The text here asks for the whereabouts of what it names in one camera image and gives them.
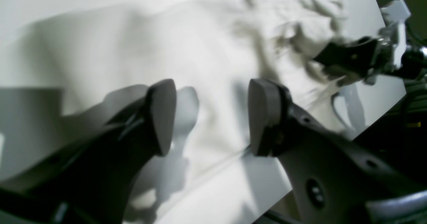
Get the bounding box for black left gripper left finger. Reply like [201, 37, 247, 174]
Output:
[1, 78, 177, 224]

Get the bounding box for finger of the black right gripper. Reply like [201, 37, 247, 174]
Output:
[314, 36, 380, 75]

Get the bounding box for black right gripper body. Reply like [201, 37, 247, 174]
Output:
[365, 27, 427, 85]

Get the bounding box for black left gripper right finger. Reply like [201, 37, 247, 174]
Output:
[248, 78, 426, 224]

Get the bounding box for light grey T-shirt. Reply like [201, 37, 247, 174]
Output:
[35, 0, 348, 224]

